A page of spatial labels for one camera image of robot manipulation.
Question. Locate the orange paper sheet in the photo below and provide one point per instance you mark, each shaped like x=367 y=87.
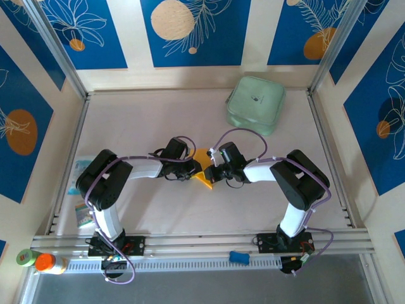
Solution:
x=202 y=156

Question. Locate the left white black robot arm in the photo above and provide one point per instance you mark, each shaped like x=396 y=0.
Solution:
x=107 y=221

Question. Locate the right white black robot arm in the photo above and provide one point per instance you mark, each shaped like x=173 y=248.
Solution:
x=294 y=218

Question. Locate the blue bone-shaped object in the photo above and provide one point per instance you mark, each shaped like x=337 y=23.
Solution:
x=239 y=257

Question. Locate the mint green zip pouch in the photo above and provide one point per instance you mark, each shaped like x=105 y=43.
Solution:
x=256 y=98

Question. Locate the blue white plastic packet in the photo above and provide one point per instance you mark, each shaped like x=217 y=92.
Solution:
x=79 y=163

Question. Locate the green orange printed packet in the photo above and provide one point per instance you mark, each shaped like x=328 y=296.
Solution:
x=83 y=218

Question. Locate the orange lid bottle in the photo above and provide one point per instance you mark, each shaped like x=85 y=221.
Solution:
x=46 y=262

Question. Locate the green tape roll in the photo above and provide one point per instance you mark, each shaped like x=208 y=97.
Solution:
x=25 y=257

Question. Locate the long aluminium mounting rail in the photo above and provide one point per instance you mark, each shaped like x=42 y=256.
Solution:
x=196 y=242

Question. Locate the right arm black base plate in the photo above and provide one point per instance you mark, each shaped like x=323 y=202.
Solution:
x=265 y=244

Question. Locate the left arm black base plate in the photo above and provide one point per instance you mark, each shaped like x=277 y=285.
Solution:
x=137 y=245

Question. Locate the aluminium side rail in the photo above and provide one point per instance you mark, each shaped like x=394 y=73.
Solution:
x=68 y=142
x=330 y=142

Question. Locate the aluminium frame post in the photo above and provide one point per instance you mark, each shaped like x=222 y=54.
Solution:
x=338 y=44
x=53 y=44

